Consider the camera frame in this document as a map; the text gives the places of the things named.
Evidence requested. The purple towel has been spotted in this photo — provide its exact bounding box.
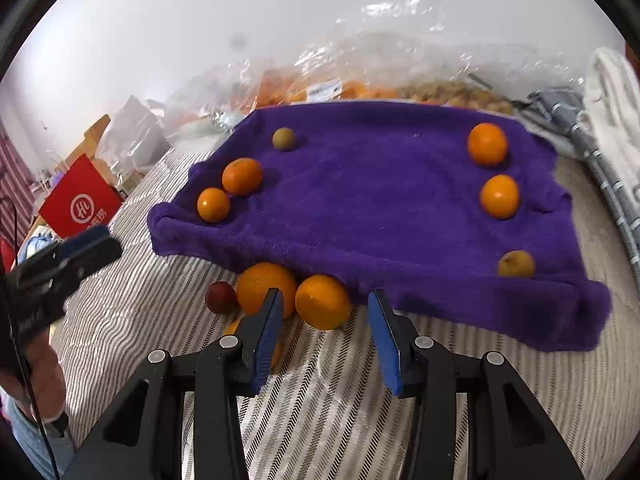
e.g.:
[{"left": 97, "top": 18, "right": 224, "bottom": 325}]
[{"left": 147, "top": 101, "right": 613, "bottom": 353}]

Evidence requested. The blue checkered cloth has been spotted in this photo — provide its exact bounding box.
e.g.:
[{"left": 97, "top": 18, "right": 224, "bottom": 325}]
[{"left": 515, "top": 87, "right": 640, "bottom": 281}]

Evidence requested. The small red fruit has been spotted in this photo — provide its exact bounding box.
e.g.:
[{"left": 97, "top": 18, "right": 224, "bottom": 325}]
[{"left": 204, "top": 281, "right": 239, "bottom": 316}]

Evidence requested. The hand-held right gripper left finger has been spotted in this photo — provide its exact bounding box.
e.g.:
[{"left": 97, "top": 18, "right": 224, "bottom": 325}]
[{"left": 62, "top": 287, "right": 285, "bottom": 480}]

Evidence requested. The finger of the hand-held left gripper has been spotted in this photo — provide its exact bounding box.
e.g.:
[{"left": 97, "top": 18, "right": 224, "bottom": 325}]
[
  {"left": 62, "top": 225, "right": 112, "bottom": 257},
  {"left": 55, "top": 237, "right": 123, "bottom": 286}
]

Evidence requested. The striped bed sheet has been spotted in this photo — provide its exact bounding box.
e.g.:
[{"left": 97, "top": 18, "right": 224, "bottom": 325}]
[{"left": 50, "top": 130, "right": 640, "bottom": 480}]

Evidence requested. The grey plastic bag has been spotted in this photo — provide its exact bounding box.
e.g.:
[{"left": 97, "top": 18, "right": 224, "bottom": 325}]
[{"left": 97, "top": 95, "right": 173, "bottom": 181}]

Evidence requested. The clear bag of brown longans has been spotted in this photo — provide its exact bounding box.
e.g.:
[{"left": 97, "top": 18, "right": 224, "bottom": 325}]
[{"left": 350, "top": 0, "right": 586, "bottom": 117}]

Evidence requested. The red striped cloth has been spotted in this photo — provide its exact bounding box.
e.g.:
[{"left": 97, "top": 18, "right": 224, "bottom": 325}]
[{"left": 0, "top": 120, "right": 37, "bottom": 261}]

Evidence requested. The clear bag of oranges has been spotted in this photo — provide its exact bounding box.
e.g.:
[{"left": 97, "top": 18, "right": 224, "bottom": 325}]
[{"left": 165, "top": 55, "right": 401, "bottom": 126}]

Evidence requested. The person's left forearm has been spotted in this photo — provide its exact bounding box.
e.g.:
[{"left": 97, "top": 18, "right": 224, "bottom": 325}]
[{"left": 0, "top": 400, "right": 76, "bottom": 480}]

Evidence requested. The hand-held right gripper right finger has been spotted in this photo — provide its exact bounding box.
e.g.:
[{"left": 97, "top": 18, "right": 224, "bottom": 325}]
[{"left": 367, "top": 288, "right": 586, "bottom": 480}]

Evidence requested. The large orange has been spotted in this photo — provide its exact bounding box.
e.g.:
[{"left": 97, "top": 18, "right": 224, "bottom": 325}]
[{"left": 235, "top": 262, "right": 299, "bottom": 321}]

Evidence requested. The black cable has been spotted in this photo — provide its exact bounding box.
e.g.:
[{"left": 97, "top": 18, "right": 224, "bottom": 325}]
[{"left": 467, "top": 72, "right": 537, "bottom": 112}]

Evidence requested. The small orange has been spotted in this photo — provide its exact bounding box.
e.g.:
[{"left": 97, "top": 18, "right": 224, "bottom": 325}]
[{"left": 196, "top": 187, "right": 231, "bottom": 224}]

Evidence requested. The white striped towel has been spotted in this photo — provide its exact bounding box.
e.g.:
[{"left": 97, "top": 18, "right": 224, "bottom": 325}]
[{"left": 580, "top": 47, "right": 640, "bottom": 196}]

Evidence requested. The person's left hand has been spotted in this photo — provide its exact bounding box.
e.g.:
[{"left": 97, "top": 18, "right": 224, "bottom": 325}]
[{"left": 0, "top": 332, "right": 68, "bottom": 423}]

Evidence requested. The red paper bag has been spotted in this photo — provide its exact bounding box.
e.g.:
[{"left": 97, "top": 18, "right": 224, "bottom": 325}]
[{"left": 38, "top": 154, "right": 124, "bottom": 238}]

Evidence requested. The wooden chair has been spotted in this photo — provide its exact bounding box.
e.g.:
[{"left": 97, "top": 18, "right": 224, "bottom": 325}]
[{"left": 65, "top": 114, "right": 112, "bottom": 171}]

